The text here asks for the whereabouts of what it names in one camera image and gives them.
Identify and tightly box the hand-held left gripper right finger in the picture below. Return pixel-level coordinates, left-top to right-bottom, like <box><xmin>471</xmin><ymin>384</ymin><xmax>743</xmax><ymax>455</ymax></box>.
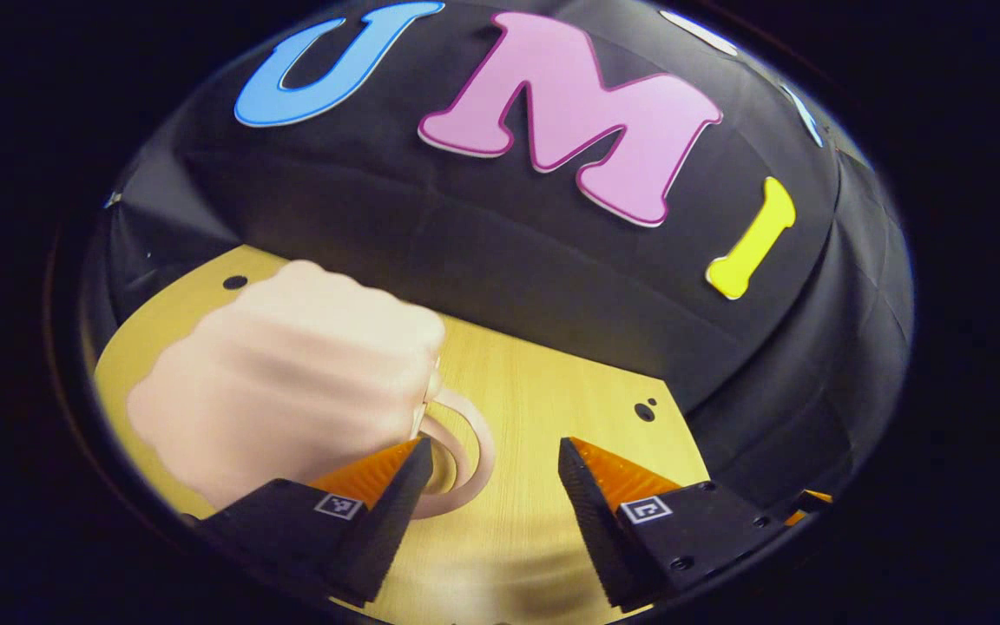
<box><xmin>557</xmin><ymin>437</ymin><xmax>784</xmax><ymax>609</ymax></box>

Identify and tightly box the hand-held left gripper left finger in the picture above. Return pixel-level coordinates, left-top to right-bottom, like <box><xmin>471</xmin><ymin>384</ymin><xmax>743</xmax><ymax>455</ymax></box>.
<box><xmin>196</xmin><ymin>437</ymin><xmax>434</xmax><ymax>608</ymax></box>

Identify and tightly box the pink suitcase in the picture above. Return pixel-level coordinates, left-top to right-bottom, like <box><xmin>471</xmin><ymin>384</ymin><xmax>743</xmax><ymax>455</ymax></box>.
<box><xmin>125</xmin><ymin>259</ymin><xmax>497</xmax><ymax>522</ymax></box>

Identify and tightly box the black backdrop cloth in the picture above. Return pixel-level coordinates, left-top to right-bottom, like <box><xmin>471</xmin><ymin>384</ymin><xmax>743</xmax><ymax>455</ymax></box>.
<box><xmin>83</xmin><ymin>0</ymin><xmax>916</xmax><ymax>513</ymax></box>

